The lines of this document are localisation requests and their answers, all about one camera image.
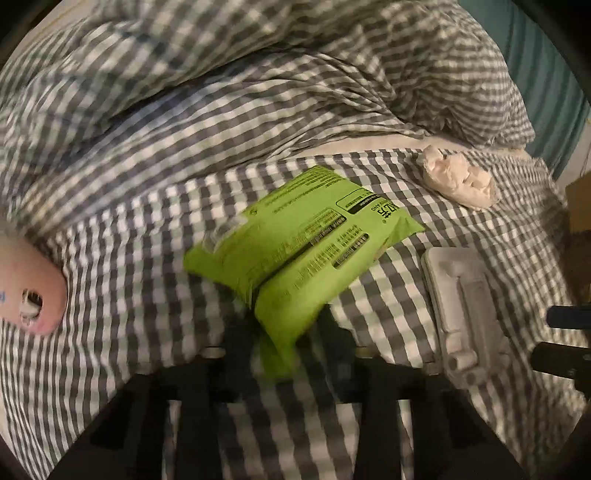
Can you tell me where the green wet wipes pack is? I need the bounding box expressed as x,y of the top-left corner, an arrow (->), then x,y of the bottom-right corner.
183,166 -> 424,379

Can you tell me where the gingham bed sheet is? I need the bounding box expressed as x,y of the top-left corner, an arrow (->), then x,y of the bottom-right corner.
1,149 -> 585,479

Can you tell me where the brown cardboard box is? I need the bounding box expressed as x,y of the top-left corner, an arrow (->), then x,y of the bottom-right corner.
566,172 -> 591,305

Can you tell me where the crumpled white tissue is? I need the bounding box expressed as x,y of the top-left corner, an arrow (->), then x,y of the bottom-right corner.
419,146 -> 499,210

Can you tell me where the gingham duvet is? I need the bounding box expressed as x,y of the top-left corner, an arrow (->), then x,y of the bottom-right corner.
1,1 -> 535,238

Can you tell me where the teal curtain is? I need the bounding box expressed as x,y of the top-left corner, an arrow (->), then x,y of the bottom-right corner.
460,1 -> 590,178

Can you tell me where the white plastic tray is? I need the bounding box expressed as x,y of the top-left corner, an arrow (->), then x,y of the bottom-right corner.
421,247 -> 512,389

